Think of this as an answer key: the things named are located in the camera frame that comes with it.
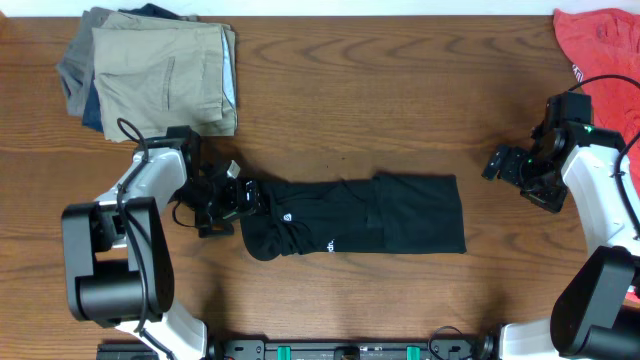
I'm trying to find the folded grey garment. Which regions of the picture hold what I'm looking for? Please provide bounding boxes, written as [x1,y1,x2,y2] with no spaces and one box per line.
[56,7,112,116]

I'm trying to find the black t-shirt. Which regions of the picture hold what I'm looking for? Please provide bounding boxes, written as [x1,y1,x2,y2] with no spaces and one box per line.
[240,173,466,261]

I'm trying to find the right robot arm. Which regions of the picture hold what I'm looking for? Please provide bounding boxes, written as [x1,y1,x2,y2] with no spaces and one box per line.
[483,121,639,359]

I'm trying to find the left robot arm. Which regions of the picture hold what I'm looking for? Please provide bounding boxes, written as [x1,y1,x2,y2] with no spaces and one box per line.
[61,119,264,360]

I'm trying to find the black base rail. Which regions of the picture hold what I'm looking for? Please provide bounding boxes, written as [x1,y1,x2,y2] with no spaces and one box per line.
[96,325,489,360]

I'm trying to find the red t-shirt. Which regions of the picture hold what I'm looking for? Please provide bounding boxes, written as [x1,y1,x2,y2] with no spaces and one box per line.
[552,8,640,304]

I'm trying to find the folded khaki pants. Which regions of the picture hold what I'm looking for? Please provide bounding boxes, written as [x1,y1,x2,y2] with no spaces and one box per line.
[92,12,237,142]

